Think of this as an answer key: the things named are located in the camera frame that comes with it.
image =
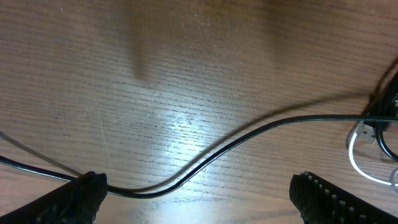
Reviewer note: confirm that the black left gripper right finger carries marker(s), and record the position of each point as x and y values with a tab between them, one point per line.
322	202

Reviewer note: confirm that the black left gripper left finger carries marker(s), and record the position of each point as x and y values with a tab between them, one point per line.
76	202

